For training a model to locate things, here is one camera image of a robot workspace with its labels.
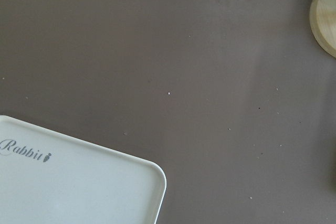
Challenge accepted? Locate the cream rabbit tray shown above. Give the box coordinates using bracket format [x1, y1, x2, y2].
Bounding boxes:
[1, 115, 166, 223]

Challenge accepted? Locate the wooden mug tree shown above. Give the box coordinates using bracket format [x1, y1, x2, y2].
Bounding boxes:
[309, 0, 335, 58]

